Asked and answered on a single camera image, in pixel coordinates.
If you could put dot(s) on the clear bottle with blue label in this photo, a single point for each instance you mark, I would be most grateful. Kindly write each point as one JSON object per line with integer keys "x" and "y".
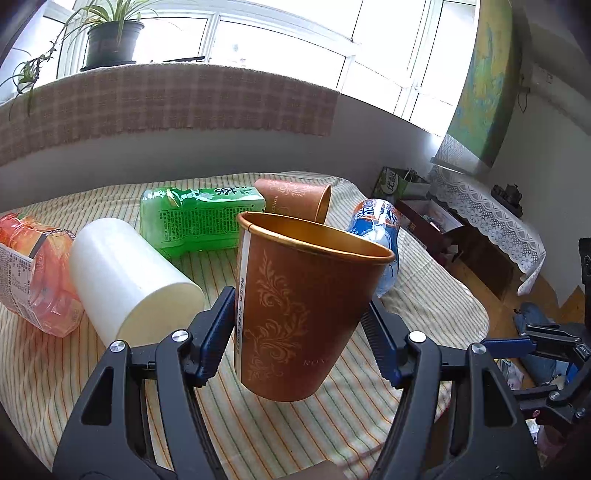
{"x": 375, "y": 221}

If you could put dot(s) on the green cardboard box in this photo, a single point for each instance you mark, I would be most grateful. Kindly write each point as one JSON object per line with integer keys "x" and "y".
{"x": 392, "y": 184}

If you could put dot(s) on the green tea bottle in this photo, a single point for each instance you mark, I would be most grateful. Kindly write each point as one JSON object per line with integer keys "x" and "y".
{"x": 203, "y": 219}

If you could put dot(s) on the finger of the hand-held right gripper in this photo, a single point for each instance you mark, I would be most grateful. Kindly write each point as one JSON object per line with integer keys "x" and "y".
{"x": 561, "y": 397}
{"x": 505, "y": 347}

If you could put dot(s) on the potted plant in black pot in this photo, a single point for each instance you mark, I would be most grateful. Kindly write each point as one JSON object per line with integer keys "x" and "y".
{"x": 113, "y": 44}

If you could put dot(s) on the wall map poster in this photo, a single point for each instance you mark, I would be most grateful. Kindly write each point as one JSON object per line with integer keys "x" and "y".
{"x": 485, "y": 92}

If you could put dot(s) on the checked brown cloth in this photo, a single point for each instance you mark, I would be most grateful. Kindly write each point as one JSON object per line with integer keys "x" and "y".
{"x": 184, "y": 101}

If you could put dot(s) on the dark wooden cabinet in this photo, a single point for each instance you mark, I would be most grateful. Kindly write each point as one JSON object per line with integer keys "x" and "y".
{"x": 485, "y": 263}

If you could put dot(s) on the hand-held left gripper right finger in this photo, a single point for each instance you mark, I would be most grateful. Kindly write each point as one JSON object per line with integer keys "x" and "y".
{"x": 381, "y": 351}

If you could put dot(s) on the lace-covered side table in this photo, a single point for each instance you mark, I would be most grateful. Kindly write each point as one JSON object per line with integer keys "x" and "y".
{"x": 489, "y": 217}

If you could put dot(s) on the trailing green plant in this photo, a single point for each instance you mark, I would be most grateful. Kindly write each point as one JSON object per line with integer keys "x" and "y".
{"x": 27, "y": 74}

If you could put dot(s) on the white plastic cup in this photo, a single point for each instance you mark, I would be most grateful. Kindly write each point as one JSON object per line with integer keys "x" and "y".
{"x": 120, "y": 272}

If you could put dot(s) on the dark teapot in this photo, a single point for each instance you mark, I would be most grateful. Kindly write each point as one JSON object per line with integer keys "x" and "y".
{"x": 508, "y": 198}

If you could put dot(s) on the dark red open box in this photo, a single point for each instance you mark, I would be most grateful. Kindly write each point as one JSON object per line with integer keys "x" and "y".
{"x": 431, "y": 221}

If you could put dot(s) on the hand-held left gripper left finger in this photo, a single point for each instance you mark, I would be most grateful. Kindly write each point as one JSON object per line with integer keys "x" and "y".
{"x": 216, "y": 333}

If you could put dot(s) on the brown patterned paper cup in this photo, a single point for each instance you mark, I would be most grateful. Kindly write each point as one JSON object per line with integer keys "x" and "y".
{"x": 295, "y": 314}
{"x": 295, "y": 198}

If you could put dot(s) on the striped tablecloth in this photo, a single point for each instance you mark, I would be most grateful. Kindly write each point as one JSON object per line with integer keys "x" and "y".
{"x": 277, "y": 438}

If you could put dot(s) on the orange drink bottle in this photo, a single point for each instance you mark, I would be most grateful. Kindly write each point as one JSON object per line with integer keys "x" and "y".
{"x": 41, "y": 286}

